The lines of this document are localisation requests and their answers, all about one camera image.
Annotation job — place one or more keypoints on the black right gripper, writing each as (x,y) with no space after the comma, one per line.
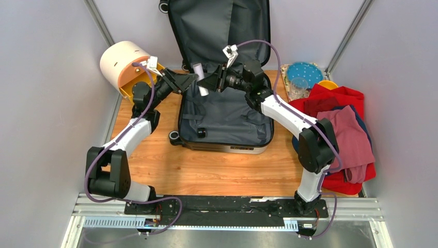
(211,82)

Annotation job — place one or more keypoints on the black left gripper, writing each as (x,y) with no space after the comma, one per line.
(178,80)

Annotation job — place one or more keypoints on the white tube black cap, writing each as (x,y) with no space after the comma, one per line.
(200,72)

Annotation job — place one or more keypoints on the astronaut print suitcase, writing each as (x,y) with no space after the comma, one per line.
(202,29)

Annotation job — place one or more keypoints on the cream mini drawer cabinet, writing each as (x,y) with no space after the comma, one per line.
(116,66)

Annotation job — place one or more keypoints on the dark red garment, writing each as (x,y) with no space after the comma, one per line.
(313,106)

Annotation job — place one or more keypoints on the navy blue garment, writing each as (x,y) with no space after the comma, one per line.
(362,123)

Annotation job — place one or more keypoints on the pink ribbed garment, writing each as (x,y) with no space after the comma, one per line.
(345,140)

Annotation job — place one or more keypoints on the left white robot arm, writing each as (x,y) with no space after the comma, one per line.
(107,169)

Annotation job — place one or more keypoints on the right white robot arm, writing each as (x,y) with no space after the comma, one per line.
(317,142)

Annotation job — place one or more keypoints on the floral placemat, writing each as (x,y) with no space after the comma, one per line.
(287,83)

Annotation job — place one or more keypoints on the clear plastic cup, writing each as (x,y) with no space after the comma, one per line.
(298,88)

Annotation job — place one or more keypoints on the teal dotted plate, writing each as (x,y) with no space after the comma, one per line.
(304,71)

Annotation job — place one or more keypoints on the orange bowl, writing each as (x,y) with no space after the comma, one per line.
(328,84)

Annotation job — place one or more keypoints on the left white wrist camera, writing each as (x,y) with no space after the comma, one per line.
(151,65)

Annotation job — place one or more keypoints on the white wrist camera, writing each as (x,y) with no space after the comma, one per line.
(231,52)
(151,65)

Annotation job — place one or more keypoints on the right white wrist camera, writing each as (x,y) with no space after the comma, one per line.
(231,52)

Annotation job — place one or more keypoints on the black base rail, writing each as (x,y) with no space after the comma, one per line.
(225,211)

